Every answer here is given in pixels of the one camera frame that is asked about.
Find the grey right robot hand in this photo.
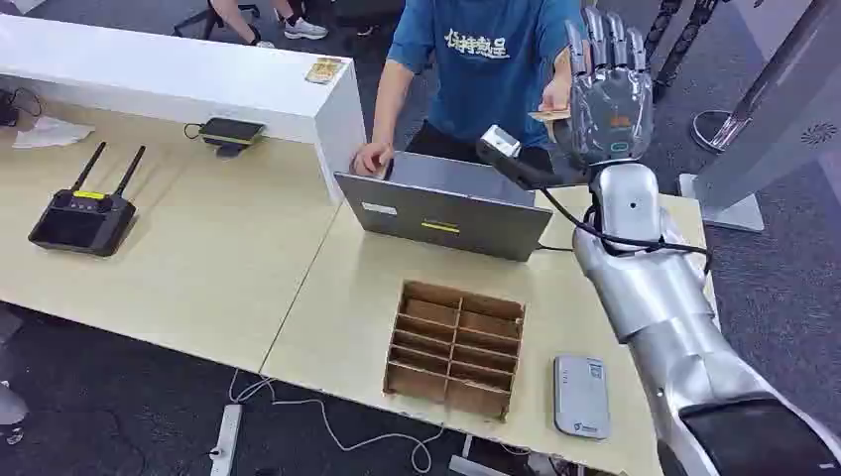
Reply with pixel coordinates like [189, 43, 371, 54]
[551, 6, 657, 169]

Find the person's left hand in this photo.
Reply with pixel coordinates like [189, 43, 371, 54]
[539, 73, 574, 113]

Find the person's right hand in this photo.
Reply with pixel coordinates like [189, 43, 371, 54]
[351, 140, 396, 178]

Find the person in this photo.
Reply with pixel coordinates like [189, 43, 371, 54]
[351, 0, 589, 179]
[208, 0, 330, 50]

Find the black ribbed stand leg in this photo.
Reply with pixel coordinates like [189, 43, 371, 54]
[644, 0, 683, 61]
[654, 0, 721, 101]

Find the grey laptop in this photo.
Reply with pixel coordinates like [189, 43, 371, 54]
[333, 151, 554, 264]

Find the round metal stand base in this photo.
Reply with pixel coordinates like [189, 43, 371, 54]
[689, 109, 748, 155]

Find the black phone on stand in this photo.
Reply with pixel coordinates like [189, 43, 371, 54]
[182, 116, 268, 160]

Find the wooden card box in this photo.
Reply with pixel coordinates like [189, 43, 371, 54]
[383, 280, 527, 421]

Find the white flat card reader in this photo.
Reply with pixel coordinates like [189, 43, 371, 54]
[552, 354, 612, 441]

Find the black remote controller with antennas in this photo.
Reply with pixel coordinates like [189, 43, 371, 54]
[27, 141, 147, 258]

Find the white power strip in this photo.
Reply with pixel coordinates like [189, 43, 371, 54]
[208, 403, 244, 476]

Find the white crumpled paper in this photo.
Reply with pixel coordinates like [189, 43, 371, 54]
[11, 116, 96, 151]

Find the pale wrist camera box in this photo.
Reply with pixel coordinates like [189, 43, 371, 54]
[475, 124, 527, 174]

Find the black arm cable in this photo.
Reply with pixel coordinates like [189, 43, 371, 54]
[537, 186, 715, 275]

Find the white cable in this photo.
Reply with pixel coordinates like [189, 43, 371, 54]
[227, 367, 445, 475]

